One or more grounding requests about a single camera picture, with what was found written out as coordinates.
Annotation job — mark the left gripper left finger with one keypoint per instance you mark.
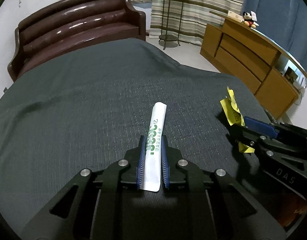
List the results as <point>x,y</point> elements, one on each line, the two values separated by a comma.
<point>90,205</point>

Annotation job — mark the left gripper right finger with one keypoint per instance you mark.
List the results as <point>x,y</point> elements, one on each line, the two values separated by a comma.
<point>213,205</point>

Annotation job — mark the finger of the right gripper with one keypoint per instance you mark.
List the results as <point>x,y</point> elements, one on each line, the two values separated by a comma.
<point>260,127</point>
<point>250,141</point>

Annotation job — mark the yellow wrapper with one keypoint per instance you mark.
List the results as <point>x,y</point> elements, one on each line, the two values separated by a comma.
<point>234,117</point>

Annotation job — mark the white paper tube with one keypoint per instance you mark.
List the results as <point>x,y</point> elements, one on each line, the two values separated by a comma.
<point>152,168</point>

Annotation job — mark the wooden sideboard cabinet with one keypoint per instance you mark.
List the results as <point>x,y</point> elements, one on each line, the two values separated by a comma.
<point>236,49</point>

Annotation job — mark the dark grey tablecloth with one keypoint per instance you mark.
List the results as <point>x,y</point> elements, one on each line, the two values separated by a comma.
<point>85,109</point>

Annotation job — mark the Mickey Mouse plush toy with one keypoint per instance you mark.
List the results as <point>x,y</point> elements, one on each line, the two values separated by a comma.
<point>250,19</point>

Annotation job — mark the small box on cabinet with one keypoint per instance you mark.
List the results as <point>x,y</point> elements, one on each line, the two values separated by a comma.
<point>235,16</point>

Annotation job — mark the blue curtain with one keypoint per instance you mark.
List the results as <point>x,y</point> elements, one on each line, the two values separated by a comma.
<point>285,22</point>

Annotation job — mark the black metal plant stand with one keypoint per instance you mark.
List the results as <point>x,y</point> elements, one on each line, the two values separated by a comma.
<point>167,34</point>

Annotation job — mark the striped curtain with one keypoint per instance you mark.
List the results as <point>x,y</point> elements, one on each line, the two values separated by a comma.
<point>196,15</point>

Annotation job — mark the brown leather sofa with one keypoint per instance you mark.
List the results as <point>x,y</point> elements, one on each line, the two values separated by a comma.
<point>69,25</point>

